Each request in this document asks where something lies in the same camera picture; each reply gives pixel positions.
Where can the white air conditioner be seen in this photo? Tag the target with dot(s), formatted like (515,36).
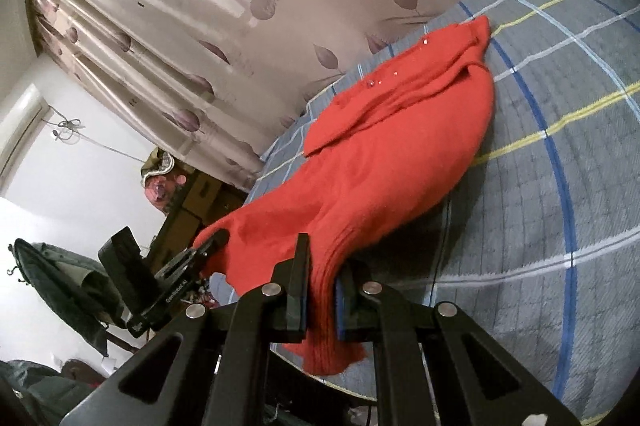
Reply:
(20,126)

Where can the dark green hanging jacket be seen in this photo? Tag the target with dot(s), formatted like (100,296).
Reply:
(60,286)

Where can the dark clothes pile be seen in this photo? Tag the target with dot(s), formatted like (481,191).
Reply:
(35,391)

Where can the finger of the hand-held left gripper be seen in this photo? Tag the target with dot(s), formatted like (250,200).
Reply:
(212,248)

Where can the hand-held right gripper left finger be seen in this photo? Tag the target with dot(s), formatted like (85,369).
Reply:
(299,286)

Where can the red knit sweater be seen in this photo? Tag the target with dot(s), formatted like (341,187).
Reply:
(390,131)

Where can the beige leaf print curtain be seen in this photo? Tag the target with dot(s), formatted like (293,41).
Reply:
(200,6)

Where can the grey plaid bed sheet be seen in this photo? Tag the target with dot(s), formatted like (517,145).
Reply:
(550,231)

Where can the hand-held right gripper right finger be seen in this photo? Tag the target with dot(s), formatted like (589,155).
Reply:
(342,311)

